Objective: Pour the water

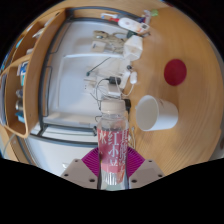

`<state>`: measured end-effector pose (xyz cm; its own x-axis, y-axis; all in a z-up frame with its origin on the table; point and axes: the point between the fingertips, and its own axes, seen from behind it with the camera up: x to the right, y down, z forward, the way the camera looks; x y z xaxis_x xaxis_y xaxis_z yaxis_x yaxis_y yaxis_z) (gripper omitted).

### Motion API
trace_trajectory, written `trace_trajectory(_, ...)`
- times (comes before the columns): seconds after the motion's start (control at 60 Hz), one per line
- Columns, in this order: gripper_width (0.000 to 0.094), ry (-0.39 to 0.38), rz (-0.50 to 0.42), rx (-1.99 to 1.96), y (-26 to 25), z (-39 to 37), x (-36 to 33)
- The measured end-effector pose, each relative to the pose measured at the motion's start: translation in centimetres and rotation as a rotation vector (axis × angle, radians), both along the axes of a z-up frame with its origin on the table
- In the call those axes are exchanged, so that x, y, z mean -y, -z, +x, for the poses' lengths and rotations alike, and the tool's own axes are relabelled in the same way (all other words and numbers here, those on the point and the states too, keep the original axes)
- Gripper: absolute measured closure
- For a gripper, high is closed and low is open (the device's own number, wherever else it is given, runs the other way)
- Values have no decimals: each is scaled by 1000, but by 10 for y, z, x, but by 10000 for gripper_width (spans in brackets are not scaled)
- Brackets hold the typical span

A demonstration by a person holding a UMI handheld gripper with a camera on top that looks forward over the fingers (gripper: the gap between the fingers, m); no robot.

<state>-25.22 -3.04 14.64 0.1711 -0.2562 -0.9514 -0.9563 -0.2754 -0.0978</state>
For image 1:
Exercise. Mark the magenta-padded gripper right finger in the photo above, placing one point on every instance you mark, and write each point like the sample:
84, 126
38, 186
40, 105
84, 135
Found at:
148, 171

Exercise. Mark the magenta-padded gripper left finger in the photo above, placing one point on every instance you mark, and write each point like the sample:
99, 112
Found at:
78, 171

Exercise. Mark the pink-labelled clear drink bottle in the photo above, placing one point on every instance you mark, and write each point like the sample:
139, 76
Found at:
112, 146

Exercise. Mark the white cup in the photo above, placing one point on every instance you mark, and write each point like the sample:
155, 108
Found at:
160, 115

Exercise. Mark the black power adapter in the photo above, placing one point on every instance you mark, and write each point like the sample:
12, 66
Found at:
127, 104

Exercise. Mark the white power strip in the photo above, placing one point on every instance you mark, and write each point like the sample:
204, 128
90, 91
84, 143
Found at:
125, 78

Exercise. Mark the wooden shelf unit with items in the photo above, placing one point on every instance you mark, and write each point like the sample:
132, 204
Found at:
33, 83

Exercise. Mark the flat round red coaster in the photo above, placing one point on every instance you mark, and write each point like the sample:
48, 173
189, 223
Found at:
175, 72

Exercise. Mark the white desk lamp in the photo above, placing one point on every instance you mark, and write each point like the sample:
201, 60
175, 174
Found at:
93, 55

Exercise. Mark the white tissue bag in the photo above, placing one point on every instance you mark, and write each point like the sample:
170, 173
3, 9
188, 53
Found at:
134, 47

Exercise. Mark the wooden tree figurine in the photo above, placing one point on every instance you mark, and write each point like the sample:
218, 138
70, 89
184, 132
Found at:
106, 37

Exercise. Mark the white pump bottle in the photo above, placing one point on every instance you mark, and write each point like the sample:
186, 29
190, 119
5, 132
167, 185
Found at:
133, 25

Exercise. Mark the small green object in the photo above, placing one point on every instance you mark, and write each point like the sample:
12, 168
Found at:
154, 13

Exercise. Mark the grey metal frame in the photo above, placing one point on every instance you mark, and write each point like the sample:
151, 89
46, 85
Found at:
41, 100

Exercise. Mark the white wall outlet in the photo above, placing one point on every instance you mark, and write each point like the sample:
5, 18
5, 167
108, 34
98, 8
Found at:
87, 84

